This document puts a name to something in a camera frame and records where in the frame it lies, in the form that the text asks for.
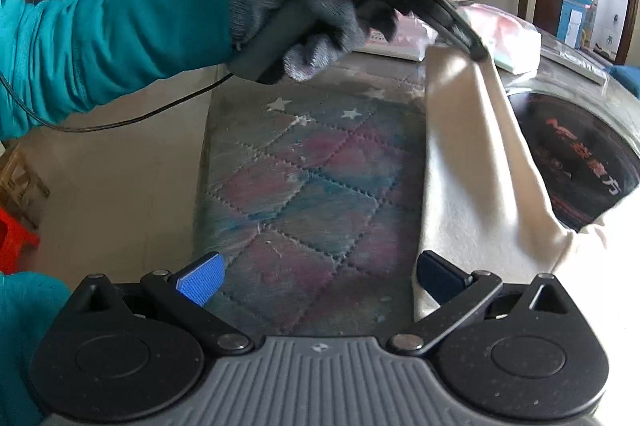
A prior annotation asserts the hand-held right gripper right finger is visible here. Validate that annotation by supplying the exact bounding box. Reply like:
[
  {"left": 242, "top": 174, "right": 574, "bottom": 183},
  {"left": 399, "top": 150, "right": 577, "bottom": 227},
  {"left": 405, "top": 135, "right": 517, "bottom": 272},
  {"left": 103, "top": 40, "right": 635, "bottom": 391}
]
[{"left": 389, "top": 250, "right": 571, "bottom": 354}]

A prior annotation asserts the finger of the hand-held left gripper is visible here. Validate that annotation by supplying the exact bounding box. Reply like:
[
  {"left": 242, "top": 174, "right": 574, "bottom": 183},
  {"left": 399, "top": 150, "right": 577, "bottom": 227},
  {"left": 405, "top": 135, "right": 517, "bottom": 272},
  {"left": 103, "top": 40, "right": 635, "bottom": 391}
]
[{"left": 392, "top": 0, "right": 491, "bottom": 62}]

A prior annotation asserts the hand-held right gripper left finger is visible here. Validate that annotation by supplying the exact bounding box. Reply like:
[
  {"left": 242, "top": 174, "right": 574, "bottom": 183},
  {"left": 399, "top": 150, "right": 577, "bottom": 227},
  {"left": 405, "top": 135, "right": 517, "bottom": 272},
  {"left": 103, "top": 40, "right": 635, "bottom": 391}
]
[{"left": 71, "top": 251, "right": 253, "bottom": 353}]

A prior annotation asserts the cream garment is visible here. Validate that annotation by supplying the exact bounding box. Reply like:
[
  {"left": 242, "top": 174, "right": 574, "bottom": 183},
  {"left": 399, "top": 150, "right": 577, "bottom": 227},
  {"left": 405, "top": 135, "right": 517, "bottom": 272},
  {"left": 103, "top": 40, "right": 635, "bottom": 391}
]
[{"left": 412, "top": 43, "right": 640, "bottom": 357}]

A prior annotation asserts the person's left forearm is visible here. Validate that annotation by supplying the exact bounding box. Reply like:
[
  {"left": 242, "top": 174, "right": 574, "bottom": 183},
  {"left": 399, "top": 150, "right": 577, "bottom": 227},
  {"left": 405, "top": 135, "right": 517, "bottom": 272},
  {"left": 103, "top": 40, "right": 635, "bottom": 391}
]
[{"left": 0, "top": 0, "right": 236, "bottom": 142}]

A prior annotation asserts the pink white plastic packet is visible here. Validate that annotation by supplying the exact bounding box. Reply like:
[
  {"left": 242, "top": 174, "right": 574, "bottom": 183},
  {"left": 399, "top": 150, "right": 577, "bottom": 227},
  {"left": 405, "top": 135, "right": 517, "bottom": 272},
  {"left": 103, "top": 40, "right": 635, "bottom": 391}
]
[
  {"left": 357, "top": 13, "right": 438, "bottom": 62},
  {"left": 457, "top": 3, "right": 543, "bottom": 74}
]

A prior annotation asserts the blue white cardboard box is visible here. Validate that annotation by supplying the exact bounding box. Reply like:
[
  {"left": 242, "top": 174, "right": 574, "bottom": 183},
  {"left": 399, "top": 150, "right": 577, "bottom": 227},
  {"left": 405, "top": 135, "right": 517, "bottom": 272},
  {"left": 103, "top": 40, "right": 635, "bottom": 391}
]
[{"left": 559, "top": 0, "right": 596, "bottom": 47}]

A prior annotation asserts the white remote control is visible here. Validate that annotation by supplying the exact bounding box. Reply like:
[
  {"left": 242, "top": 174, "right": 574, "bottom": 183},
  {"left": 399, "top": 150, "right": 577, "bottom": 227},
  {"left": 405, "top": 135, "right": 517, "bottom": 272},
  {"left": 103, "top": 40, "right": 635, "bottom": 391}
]
[{"left": 537, "top": 46, "right": 611, "bottom": 87}]

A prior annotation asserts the round black induction cooktop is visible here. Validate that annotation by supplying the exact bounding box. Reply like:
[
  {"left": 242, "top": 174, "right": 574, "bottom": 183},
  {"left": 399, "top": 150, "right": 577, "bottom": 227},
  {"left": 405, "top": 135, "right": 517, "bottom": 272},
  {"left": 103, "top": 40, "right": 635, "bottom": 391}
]
[{"left": 505, "top": 88, "right": 640, "bottom": 232}]

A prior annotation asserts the person's teal jacket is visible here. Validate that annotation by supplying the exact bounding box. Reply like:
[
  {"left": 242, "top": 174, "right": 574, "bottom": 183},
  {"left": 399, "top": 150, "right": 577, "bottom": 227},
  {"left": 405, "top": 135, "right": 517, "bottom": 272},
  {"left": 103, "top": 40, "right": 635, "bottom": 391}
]
[{"left": 0, "top": 271, "right": 71, "bottom": 426}]

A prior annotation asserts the red plastic stool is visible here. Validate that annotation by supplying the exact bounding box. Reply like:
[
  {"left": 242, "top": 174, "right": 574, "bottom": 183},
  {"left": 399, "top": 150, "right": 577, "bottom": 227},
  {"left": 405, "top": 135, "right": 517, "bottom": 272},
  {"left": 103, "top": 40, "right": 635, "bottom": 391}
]
[{"left": 0, "top": 206, "right": 41, "bottom": 277}]

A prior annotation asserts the light wooden stool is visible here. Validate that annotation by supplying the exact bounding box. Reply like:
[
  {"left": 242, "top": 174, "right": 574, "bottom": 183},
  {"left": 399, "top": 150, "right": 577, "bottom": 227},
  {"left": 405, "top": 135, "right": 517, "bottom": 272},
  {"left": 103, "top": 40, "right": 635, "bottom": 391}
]
[{"left": 0, "top": 145, "right": 51, "bottom": 229}]

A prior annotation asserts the black cable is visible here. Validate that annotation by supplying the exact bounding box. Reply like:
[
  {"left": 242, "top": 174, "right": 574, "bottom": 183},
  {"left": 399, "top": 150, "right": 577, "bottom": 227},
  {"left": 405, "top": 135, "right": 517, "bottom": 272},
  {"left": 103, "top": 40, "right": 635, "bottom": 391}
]
[{"left": 0, "top": 71, "right": 236, "bottom": 133}]

